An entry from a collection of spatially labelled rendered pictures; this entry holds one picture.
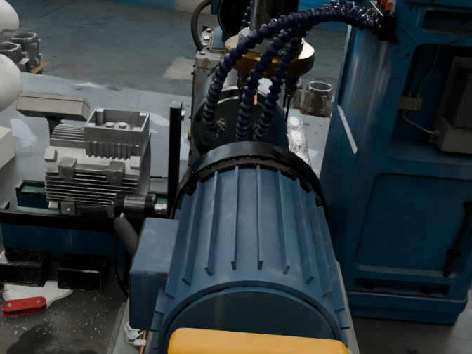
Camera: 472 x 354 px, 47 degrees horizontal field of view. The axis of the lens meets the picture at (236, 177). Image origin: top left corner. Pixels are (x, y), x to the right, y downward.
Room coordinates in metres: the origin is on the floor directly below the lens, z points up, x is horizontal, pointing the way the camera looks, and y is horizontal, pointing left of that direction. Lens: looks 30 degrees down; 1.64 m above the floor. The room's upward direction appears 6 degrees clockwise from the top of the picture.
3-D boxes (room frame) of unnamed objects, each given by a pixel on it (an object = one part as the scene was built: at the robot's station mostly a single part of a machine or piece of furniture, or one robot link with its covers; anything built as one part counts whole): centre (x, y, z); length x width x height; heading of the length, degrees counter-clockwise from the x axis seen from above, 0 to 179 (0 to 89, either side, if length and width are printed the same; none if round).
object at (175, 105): (0.92, 0.12, 1.12); 0.04 x 0.03 x 0.26; 92
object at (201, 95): (1.41, 0.01, 1.04); 0.37 x 0.25 x 0.25; 2
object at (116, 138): (1.05, 0.26, 1.11); 0.12 x 0.11 x 0.07; 92
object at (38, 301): (0.81, 0.41, 0.81); 0.09 x 0.03 x 0.02; 110
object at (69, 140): (1.05, 0.30, 1.01); 0.20 x 0.19 x 0.19; 92
